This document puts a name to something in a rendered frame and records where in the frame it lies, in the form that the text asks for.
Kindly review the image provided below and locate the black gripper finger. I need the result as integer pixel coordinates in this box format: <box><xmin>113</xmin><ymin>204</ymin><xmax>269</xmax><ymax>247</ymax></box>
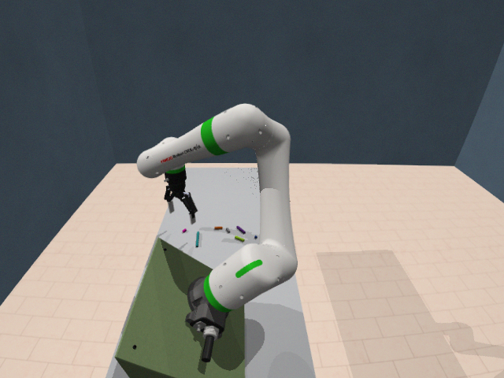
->
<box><xmin>176</xmin><ymin>192</ymin><xmax>198</xmax><ymax>224</ymax></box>
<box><xmin>164</xmin><ymin>185</ymin><xmax>175</xmax><ymax>213</ymax></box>

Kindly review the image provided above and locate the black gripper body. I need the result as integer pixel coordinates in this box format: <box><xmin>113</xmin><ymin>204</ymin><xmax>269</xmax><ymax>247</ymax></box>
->
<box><xmin>169</xmin><ymin>181</ymin><xmax>186</xmax><ymax>198</ymax></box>

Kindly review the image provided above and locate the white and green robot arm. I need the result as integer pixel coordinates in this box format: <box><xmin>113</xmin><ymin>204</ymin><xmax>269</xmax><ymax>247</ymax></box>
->
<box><xmin>137</xmin><ymin>104</ymin><xmax>298</xmax><ymax>362</ymax></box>

